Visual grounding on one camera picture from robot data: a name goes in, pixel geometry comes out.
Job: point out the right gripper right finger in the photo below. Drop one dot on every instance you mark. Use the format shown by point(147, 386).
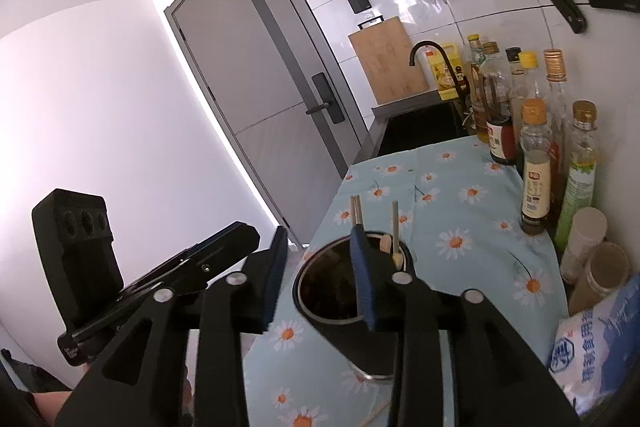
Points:
point(497, 380)

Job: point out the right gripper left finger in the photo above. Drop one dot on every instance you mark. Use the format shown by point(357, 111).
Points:
point(137, 379)

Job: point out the person left hand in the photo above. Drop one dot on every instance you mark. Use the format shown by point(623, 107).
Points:
point(49, 404)

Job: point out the blue white salt bag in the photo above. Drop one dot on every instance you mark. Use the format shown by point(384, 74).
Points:
point(595, 349)

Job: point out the black cylindrical utensil holder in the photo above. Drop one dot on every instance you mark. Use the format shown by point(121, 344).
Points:
point(324, 292)

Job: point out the brown lidded jar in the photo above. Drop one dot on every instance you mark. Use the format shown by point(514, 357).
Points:
point(607, 268)

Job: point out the daisy print tablecloth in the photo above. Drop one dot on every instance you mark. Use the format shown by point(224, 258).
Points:
point(459, 215)

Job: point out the beige lidded jar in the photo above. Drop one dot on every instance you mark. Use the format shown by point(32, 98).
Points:
point(588, 229)

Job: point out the grey door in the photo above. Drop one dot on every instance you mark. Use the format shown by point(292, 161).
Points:
point(253, 61)

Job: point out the green label bottle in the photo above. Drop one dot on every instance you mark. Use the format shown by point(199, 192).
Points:
point(582, 154)

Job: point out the dark soy sauce bottle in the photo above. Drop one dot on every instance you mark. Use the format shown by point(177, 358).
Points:
point(536, 137)

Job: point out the red label sauce bottle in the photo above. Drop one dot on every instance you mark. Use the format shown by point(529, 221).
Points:
point(499, 122)

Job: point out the black sink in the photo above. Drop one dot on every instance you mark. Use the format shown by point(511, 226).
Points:
point(419, 120)

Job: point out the wooden cutting board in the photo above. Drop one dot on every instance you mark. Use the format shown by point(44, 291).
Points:
point(383, 51)

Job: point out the yellow oil bottle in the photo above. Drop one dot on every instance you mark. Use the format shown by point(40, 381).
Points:
point(444, 82)

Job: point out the clear bottle gold cap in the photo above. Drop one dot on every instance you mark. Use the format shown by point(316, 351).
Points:
point(558, 110)

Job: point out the clear bottle yellow cap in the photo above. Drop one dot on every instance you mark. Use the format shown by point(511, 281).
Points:
point(532, 83)

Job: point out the black faucet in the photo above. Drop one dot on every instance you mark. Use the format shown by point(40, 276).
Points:
point(463, 95)

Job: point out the black tracker camera box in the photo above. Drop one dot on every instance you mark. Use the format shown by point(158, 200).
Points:
point(75, 244)

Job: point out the black door handle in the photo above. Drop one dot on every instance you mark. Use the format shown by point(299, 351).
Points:
point(328, 99)

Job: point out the black wall switch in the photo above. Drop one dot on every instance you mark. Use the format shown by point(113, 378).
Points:
point(359, 6)

